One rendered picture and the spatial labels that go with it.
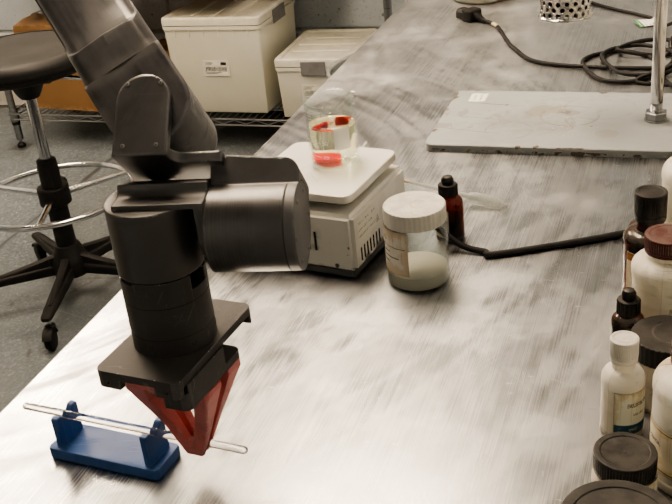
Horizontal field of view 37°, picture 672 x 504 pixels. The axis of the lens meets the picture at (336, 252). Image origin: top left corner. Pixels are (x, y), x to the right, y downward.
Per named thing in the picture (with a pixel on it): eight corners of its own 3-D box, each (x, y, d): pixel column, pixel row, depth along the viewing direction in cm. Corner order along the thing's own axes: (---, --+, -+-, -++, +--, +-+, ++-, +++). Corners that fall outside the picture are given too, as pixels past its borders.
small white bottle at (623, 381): (590, 428, 75) (592, 337, 72) (619, 411, 77) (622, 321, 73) (623, 448, 73) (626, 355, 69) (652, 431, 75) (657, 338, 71)
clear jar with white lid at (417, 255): (433, 258, 101) (429, 185, 98) (461, 284, 96) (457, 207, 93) (378, 273, 100) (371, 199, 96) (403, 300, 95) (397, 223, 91)
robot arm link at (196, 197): (116, 166, 67) (86, 203, 62) (217, 162, 66) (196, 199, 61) (135, 258, 70) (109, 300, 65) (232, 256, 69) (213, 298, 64)
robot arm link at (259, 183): (161, 129, 73) (117, 74, 65) (320, 121, 71) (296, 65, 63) (149, 291, 70) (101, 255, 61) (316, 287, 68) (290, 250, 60)
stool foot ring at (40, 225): (-63, 235, 240) (-69, 217, 238) (33, 167, 273) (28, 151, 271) (84, 245, 227) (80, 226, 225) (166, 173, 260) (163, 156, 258)
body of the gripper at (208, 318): (255, 325, 73) (241, 234, 70) (182, 408, 65) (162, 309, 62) (178, 314, 76) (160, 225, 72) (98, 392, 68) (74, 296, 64)
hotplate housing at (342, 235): (185, 256, 107) (172, 187, 103) (248, 204, 117) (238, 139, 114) (378, 286, 98) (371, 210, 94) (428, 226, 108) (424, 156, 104)
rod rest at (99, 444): (49, 458, 79) (39, 420, 77) (76, 431, 82) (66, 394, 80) (159, 482, 75) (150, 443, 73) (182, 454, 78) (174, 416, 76)
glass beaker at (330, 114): (373, 162, 103) (366, 85, 99) (340, 181, 99) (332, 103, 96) (327, 152, 107) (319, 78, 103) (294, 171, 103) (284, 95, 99)
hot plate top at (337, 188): (240, 193, 101) (238, 185, 100) (297, 148, 110) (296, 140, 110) (349, 206, 95) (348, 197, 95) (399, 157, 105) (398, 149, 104)
